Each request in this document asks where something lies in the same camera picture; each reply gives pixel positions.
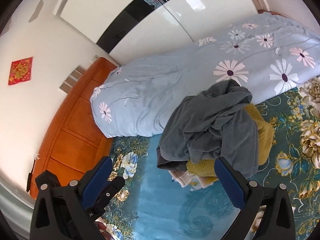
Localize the black charger with cable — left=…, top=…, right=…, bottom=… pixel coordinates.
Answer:
left=26, top=155, right=40, bottom=193

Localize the pile of socks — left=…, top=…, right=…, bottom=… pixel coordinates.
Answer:
left=170, top=170, right=218, bottom=188

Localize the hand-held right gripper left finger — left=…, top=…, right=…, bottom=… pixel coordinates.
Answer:
left=32, top=156, right=113, bottom=240

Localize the white wardrobe with black stripe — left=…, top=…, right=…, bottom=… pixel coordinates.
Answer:
left=53, top=0, right=258, bottom=67

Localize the teal floral blanket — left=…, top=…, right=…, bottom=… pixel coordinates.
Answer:
left=100, top=76, right=320, bottom=240

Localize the wooden headboard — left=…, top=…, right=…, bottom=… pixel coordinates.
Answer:
left=29, top=57, right=120, bottom=198

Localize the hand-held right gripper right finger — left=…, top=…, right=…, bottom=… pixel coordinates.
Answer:
left=214, top=157, right=296, bottom=240

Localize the person's left hand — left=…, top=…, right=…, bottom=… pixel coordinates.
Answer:
left=96, top=221, right=113, bottom=240

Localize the yellow knitted garment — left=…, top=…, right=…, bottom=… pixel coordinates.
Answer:
left=186, top=103, right=275, bottom=184

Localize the light blue floral duvet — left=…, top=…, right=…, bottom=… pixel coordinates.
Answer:
left=90, top=12, right=320, bottom=138

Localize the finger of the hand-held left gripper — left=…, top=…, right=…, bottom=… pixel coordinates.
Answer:
left=87, top=176, right=125, bottom=222

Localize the grey garment with ribbed cuffs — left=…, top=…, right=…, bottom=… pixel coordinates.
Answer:
left=157, top=79, right=259, bottom=179

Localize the red wall decoration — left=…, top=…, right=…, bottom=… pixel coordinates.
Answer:
left=7, top=57, right=33, bottom=86

